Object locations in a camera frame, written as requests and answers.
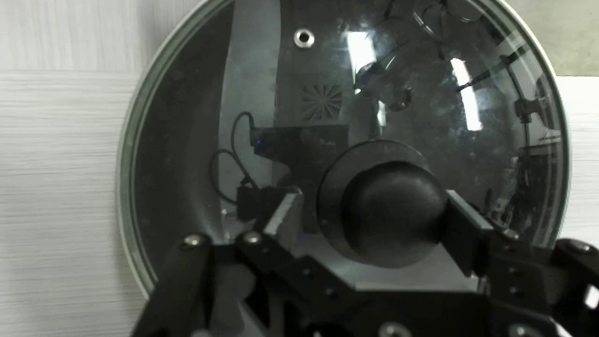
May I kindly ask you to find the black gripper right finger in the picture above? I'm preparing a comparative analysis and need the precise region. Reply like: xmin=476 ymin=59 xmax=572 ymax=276
xmin=443 ymin=190 xmax=599 ymax=337

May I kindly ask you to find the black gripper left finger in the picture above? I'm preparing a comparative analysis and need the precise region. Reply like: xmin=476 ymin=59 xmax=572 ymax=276
xmin=130 ymin=186 xmax=353 ymax=337

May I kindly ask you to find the glass pot lid black knob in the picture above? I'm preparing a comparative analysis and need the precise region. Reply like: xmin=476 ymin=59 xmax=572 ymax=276
xmin=119 ymin=0 xmax=570 ymax=291

